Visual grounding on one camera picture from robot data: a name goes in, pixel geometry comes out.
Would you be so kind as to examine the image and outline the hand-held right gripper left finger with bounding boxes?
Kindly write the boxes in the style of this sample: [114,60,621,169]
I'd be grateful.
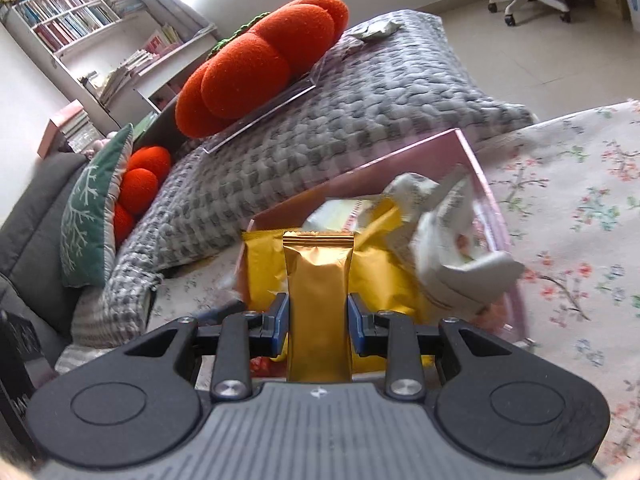
[122,292,291,401]

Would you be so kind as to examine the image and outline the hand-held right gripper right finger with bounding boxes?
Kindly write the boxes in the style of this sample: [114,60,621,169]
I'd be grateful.
[346,292,522,399]

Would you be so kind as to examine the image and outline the gold snack packet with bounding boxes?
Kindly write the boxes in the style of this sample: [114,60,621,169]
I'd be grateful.
[282,229,357,384]

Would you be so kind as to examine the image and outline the grey-green snack packet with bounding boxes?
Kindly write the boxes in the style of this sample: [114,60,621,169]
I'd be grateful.
[384,164,527,312]

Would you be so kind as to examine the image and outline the pink cardboard box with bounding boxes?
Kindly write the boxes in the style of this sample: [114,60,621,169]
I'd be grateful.
[239,128,532,361]

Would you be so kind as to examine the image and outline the large yellow snack packet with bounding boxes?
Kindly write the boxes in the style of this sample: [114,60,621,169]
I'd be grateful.
[242,229,434,364]

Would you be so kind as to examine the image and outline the pale yellow snack packet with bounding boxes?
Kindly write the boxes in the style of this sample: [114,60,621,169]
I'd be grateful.
[304,198,382,234]

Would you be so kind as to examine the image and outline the dark grey sofa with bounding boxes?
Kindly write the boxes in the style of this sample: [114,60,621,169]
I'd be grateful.
[0,152,90,358]

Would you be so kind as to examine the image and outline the green pillow with white branches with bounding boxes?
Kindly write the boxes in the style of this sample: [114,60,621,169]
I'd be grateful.
[59,123,135,289]

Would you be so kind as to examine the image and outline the small orange pumpkin cushion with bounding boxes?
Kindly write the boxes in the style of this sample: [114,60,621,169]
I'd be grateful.
[112,145,174,249]

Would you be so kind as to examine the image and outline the clear acrylic tray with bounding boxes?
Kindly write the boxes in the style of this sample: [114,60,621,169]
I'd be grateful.
[202,51,347,156]

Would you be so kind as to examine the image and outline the grey quilted pillow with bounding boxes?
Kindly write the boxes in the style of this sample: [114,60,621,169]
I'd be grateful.
[70,8,539,349]

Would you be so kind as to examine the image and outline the pink plush toy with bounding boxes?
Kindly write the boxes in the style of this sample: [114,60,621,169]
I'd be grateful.
[86,131,120,159]

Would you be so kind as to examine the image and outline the floral printed cloth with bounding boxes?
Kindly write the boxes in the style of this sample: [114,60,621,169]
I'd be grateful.
[148,100,640,480]

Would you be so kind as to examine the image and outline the pile of pink-covered books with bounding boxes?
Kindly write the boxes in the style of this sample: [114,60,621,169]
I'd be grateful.
[37,99,94,159]

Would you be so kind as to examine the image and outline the large orange pumpkin cushion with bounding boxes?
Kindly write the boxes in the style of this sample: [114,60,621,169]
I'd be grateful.
[174,0,350,139]

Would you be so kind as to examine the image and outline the white bookshelf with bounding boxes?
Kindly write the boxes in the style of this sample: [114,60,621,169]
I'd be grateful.
[0,0,219,118]

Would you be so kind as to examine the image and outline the silver-green snack packet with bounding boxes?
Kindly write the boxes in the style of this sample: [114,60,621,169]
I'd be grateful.
[347,18,402,41]

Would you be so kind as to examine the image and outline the rows of colourful books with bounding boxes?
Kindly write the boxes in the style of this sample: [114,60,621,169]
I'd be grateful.
[15,0,147,53]

